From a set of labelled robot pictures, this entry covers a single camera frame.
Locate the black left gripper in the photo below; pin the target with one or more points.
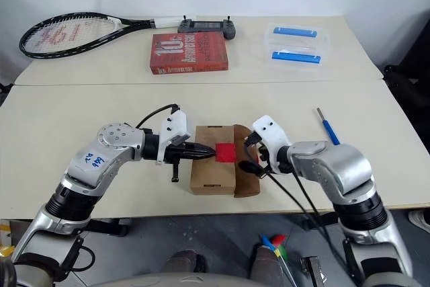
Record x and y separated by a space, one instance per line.
174 154

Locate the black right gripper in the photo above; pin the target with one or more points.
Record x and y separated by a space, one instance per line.
264 161

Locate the cardboard box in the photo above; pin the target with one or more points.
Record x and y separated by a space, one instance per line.
211 172

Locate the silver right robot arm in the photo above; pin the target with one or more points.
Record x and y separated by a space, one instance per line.
339 166

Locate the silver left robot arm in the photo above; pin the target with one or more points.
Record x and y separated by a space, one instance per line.
100 162

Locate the red square block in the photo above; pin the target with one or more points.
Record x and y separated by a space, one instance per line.
225 153

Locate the small blue plastic piece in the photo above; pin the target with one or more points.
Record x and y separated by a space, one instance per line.
267 241

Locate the small red plastic piece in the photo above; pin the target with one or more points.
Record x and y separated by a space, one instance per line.
279 239

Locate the small green plastic piece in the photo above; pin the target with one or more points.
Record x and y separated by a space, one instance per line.
282 251

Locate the dark rounded shape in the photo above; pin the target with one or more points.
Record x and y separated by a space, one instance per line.
183 261
267 261

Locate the red anniversary book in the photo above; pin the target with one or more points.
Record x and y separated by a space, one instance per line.
188 51

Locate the silver robot torso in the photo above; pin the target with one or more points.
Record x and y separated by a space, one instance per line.
218 282

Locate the clear container with blue clip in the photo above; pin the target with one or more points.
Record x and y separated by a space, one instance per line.
295 56
295 31

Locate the grey remote controller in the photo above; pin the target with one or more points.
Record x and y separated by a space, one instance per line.
206 26

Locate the black and white tennis racket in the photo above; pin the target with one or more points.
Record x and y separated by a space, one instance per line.
114 25

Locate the black chair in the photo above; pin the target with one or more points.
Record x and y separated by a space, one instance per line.
411 65

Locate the yellow floor object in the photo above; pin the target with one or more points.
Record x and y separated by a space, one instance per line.
6 252

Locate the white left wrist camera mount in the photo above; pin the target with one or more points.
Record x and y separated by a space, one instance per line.
176 127

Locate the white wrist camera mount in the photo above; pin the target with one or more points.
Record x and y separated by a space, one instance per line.
273 135
176 127

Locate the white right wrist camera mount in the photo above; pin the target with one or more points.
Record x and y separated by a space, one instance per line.
273 135

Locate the black table leg frame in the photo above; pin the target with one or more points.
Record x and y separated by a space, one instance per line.
319 221
107 226

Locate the dark metal bracket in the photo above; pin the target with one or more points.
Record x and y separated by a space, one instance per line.
314 272

